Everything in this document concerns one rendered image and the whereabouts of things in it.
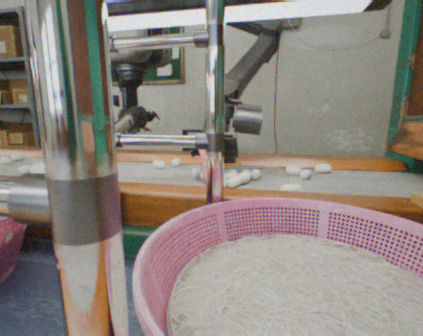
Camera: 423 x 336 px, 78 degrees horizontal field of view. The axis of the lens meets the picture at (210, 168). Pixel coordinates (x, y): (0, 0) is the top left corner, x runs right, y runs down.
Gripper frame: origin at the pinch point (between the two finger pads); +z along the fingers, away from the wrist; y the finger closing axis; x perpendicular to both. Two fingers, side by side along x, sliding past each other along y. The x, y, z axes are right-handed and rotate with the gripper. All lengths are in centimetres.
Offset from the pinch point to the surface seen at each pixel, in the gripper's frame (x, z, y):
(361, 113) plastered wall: 126, -164, 93
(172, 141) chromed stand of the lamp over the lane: -17.1, 6.4, -0.8
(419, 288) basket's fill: -15.3, 20.5, 23.1
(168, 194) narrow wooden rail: -9.7, 9.7, -2.5
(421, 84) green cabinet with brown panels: 3, -32, 46
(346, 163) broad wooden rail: 15.2, -17.1, 31.0
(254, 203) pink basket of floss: -11.2, 11.2, 9.5
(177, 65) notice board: 94, -199, -75
